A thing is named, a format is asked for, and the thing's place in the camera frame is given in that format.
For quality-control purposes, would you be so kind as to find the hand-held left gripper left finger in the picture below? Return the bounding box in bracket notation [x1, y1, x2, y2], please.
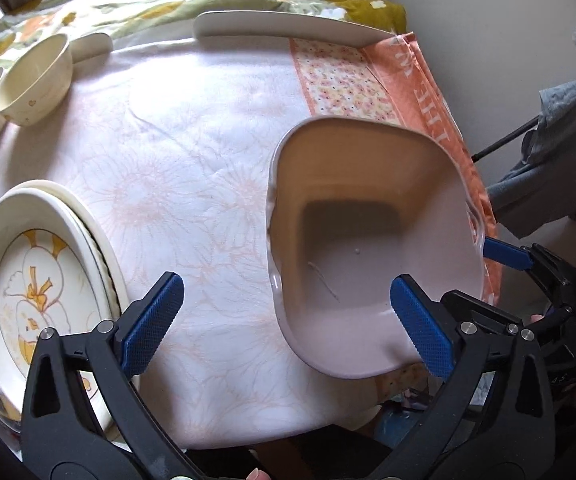
[20, 271, 203, 480]

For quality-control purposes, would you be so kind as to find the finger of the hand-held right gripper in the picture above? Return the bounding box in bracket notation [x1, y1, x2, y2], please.
[483, 237, 576, 311]
[440, 289, 549, 337]

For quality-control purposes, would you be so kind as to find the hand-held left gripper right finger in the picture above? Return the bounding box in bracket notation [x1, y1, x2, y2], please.
[368, 274, 556, 480]

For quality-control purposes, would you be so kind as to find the pink square bowl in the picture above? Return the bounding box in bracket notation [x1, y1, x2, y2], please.
[267, 116, 490, 381]

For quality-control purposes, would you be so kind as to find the small duck print plate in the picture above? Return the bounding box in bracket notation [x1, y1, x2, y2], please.
[0, 200, 118, 436]

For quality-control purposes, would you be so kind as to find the grey hanging garment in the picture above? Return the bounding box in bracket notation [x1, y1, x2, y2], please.
[487, 72, 576, 241]

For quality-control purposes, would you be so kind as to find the black clothes rack pole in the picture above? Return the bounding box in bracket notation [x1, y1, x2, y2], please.
[469, 115, 543, 163]

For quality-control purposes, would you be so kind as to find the white floral tablecloth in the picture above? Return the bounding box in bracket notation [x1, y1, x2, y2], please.
[0, 35, 469, 452]

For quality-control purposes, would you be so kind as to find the orange patterned cloth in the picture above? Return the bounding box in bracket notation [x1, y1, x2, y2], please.
[288, 31, 505, 401]

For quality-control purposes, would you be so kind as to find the short white plastic rail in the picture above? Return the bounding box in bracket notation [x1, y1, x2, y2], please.
[69, 32, 114, 64]

